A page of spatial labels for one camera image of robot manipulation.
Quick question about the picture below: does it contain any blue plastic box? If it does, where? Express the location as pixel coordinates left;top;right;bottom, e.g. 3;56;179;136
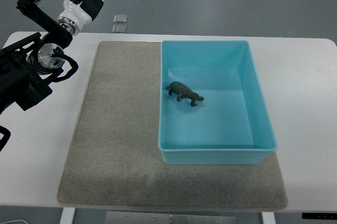
158;40;277;165

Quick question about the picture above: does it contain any brown toy hippo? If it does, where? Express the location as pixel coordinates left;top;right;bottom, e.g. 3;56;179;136
165;82;204;107

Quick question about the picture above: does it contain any white table leg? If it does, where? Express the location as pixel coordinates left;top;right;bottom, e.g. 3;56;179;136
60;207;76;224
261;212;276;224

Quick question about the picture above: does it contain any white cable on floor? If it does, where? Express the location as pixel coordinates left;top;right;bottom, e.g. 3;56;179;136
0;218;27;224

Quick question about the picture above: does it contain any grey felt mat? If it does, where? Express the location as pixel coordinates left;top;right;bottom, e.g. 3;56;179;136
57;42;288;211

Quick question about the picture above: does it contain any black table control panel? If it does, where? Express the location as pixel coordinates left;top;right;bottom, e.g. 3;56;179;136
302;212;337;220

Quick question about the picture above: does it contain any white table leg left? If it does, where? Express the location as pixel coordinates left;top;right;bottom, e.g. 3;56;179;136
60;207;76;224

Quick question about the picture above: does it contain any upper floor socket plate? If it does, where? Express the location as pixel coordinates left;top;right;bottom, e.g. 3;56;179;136
113;15;127;23

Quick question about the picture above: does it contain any black braided cable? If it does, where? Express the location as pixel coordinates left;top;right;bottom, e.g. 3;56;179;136
0;125;12;151

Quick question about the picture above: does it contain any metal table crossbar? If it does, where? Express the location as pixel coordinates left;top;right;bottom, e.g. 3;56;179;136
105;211;237;224

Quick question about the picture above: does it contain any lower floor socket plate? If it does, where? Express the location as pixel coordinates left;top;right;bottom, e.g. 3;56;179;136
112;24;127;34

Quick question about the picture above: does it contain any white table leg right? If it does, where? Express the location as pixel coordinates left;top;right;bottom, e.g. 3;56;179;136
261;212;276;224

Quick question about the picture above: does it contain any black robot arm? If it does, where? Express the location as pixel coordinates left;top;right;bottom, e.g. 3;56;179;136
1;0;78;111

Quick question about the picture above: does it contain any floor socket plate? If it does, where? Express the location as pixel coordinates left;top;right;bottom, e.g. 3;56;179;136
112;24;127;34
113;15;127;23

